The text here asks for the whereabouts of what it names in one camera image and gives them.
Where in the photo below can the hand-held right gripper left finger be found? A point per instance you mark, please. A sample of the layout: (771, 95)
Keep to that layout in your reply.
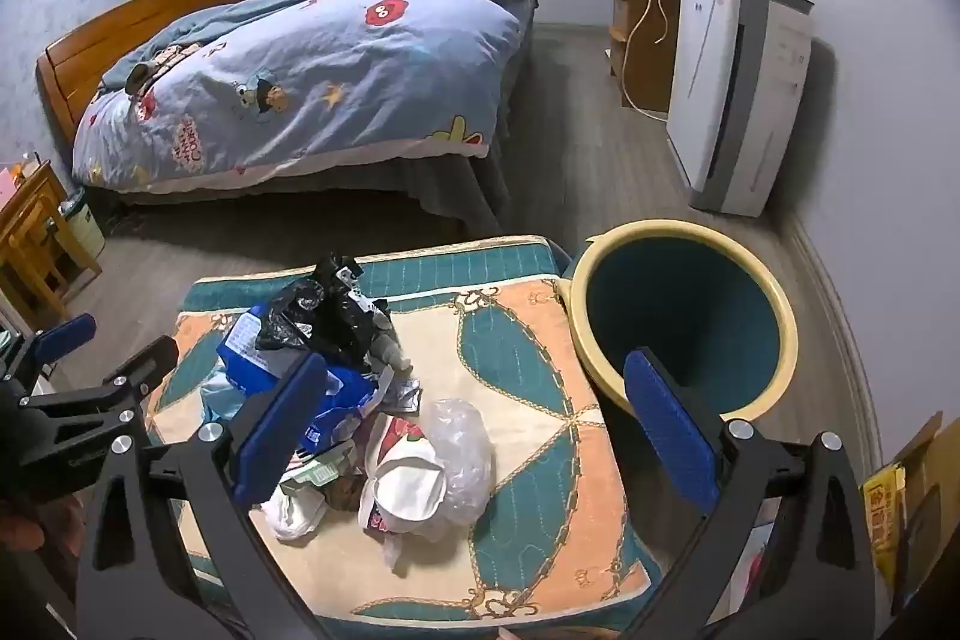
(277, 430)

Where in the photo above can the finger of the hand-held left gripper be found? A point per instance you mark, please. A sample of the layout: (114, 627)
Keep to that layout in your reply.
(142, 366)
(67, 334)

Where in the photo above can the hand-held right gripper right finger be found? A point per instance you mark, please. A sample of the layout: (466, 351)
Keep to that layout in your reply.
(667, 430)

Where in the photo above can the blue plastic packet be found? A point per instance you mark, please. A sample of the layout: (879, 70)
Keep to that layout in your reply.
(240, 347)

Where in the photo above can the teal waste bin yellow rim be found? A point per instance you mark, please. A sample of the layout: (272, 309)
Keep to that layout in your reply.
(675, 295)

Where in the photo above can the person's left hand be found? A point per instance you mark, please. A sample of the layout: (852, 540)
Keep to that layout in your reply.
(26, 529)

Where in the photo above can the white crumpled tissue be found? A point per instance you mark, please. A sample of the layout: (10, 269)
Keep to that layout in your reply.
(296, 512)

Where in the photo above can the brown printed wrapper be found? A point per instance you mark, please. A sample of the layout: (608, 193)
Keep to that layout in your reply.
(343, 497)

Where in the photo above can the wooden chair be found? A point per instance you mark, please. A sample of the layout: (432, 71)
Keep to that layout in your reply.
(30, 235)

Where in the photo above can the green white bucket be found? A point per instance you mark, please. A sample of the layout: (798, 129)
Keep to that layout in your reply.
(86, 227)

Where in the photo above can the black plastic bag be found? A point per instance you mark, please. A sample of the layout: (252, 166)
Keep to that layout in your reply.
(337, 317)

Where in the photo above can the silver foil packet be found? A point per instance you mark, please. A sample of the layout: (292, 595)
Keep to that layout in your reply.
(405, 396)

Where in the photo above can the white paper bowl red print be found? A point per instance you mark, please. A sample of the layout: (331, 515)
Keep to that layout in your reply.
(409, 490)

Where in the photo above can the green orange patterned mat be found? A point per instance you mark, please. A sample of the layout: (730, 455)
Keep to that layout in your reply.
(517, 400)

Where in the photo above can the pink box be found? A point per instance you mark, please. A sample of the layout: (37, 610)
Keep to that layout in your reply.
(7, 183)

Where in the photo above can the clear plastic bag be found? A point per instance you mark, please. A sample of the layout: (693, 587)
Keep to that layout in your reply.
(457, 452)

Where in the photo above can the yellow packet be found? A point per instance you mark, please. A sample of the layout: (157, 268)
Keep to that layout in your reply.
(885, 512)

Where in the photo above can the cardboard box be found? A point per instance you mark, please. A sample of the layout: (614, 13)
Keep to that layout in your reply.
(930, 460)

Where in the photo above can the wooden bed headboard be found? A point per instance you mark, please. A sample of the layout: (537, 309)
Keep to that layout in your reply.
(97, 40)

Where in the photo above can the white air purifier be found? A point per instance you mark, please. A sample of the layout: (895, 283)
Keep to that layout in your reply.
(705, 85)

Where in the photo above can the bed with blue duvet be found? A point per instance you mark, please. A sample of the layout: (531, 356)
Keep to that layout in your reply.
(337, 70)

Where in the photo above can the wooden television cabinet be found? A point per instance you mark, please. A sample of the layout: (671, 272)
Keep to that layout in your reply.
(645, 55)

